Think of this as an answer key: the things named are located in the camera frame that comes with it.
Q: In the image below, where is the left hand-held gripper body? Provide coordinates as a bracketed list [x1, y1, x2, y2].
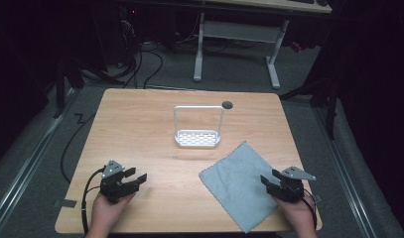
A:
[99, 159, 140, 204]

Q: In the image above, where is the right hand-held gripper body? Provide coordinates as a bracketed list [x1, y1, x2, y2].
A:
[267, 166, 317, 203]

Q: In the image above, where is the grey-blue cloth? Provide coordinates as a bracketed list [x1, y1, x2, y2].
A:
[199, 141, 280, 234]

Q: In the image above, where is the grey tape strip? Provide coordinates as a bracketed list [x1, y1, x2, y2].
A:
[60, 198, 78, 209]

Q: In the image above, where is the black metal stand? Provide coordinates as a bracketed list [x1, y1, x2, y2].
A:
[53, 58, 85, 119]
[278, 65, 340, 141]

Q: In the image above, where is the black computer tower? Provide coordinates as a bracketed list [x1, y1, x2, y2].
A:
[117, 5, 142, 67]

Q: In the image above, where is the white-legged background desk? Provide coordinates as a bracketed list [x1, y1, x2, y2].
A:
[193, 0, 334, 90]

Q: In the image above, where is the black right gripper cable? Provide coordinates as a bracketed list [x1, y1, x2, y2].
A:
[301, 187, 319, 230]

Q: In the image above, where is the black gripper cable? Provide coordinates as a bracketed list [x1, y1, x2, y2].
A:
[80, 168, 106, 236]
[301, 187, 319, 230]

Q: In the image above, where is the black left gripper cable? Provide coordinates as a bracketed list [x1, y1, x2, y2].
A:
[80, 168, 106, 236]

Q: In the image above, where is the black floor cable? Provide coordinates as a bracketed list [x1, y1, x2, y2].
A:
[60, 112, 98, 184]

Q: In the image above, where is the metal floor rail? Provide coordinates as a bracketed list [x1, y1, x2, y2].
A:
[313, 107, 379, 238]
[0, 87, 78, 229]

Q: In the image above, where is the white rack with handle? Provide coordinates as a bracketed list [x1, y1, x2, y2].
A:
[173, 104, 225, 149]

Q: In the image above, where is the bundle of black cables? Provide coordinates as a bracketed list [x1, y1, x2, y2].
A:
[108, 41, 165, 90]

